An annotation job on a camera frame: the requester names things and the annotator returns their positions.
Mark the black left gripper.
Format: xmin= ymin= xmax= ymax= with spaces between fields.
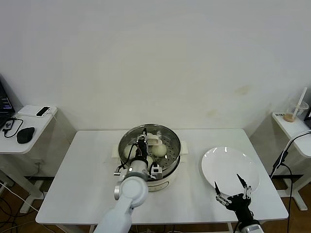
xmin=136 ymin=127 xmax=150 ymax=162

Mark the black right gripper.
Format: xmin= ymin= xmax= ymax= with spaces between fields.
xmin=214 ymin=173 xmax=256 ymax=223

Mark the stainless perforated steamer basket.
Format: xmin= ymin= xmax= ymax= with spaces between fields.
xmin=118 ymin=124 xmax=182 ymax=176

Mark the white round plate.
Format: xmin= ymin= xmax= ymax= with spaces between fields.
xmin=201 ymin=146 xmax=261 ymax=196

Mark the cream electric cooking pot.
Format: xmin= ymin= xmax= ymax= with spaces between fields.
xmin=111 ymin=141 xmax=190 ymax=194

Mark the white side table with cup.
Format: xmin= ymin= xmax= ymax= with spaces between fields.
xmin=271 ymin=112 xmax=311 ymax=212

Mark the white device with black screen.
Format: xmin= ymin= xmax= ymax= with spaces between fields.
xmin=36 ymin=106 xmax=51 ymax=117

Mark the white side table with laptop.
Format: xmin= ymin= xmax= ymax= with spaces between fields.
xmin=0 ymin=104 xmax=60 ymax=214

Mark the clear plastic drink cup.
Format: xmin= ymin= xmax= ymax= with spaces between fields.
xmin=284 ymin=101 xmax=310 ymax=123

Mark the black computer mouse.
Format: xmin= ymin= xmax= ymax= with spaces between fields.
xmin=16 ymin=127 xmax=35 ymax=144

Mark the flat white box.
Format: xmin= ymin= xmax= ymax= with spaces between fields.
xmin=18 ymin=105 xmax=53 ymax=117

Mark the plastic cup with straw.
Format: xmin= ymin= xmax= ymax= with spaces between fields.
xmin=291 ymin=87 xmax=309 ymax=121

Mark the black laptop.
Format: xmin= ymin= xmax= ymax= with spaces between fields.
xmin=0 ymin=75 xmax=16 ymax=129

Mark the black adapter with cable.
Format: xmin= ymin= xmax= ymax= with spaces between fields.
xmin=2 ymin=116 xmax=25 ymax=139

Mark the white floor cable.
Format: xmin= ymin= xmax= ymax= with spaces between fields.
xmin=0 ymin=181 xmax=41 ymax=212

